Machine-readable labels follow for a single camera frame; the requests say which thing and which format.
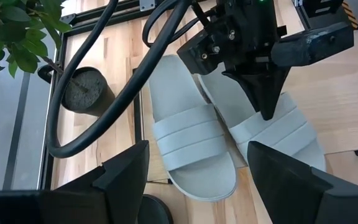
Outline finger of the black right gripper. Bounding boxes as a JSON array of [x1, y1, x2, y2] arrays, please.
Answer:
[[256, 67, 291, 121], [222, 70, 269, 121]]

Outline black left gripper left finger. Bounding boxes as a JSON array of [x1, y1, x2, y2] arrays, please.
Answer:
[[39, 141, 150, 224]]

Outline silver corner bracket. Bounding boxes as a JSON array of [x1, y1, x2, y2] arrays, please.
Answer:
[[140, 0, 155, 12]]

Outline green potted plant black pot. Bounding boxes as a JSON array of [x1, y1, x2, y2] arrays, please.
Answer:
[[0, 0, 117, 118]]

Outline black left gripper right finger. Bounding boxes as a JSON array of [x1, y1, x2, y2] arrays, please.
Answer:
[[247, 141, 358, 224]]

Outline grey rubber slide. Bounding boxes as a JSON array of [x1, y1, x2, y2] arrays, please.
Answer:
[[147, 54, 238, 202], [197, 63, 326, 172]]

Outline black metal handle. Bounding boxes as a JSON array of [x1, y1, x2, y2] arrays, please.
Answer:
[[37, 63, 64, 85]]

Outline wooden shelf with black frame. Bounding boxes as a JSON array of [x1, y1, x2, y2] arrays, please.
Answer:
[[133, 18, 358, 187]]

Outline thick black cable hose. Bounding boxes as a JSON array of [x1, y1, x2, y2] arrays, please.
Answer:
[[46, 0, 196, 159]]

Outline black cable loop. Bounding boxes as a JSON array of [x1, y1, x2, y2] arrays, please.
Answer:
[[141, 0, 219, 48]]

